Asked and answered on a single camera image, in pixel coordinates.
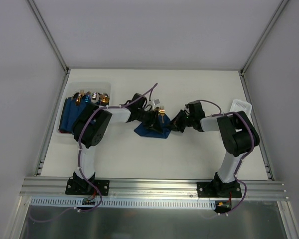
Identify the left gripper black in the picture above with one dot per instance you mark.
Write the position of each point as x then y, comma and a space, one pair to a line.
153, 120

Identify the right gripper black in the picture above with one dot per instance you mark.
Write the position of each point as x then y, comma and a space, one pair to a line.
181, 121

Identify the dark blue paper napkin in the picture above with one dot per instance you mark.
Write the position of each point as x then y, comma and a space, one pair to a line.
143, 132

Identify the gold fork green handle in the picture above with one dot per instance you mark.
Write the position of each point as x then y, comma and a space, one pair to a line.
161, 112

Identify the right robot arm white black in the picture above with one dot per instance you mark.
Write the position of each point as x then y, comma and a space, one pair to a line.
239, 138

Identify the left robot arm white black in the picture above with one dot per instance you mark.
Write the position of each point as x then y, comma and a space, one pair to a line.
91, 125

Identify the rolled blue napkin bundles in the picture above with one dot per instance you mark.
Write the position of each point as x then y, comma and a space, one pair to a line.
71, 112

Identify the gold spoons in bin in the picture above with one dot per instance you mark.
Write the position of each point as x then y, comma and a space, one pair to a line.
101, 99

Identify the white perforated cutlery tray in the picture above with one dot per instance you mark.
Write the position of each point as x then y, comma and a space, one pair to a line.
240, 105

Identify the white plastic bin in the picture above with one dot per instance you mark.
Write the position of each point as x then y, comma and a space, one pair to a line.
70, 89

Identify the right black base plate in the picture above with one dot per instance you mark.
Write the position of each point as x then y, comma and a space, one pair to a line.
206, 190

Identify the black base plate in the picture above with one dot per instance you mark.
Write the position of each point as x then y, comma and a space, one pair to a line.
206, 190
80, 186

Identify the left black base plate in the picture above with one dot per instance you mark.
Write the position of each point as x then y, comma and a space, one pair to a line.
80, 186

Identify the white slotted cable duct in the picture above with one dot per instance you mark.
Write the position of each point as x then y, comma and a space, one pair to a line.
124, 203

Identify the aluminium mounting rail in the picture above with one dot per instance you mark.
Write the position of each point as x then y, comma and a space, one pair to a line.
257, 190

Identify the left aluminium frame post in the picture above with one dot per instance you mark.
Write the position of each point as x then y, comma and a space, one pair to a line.
45, 29

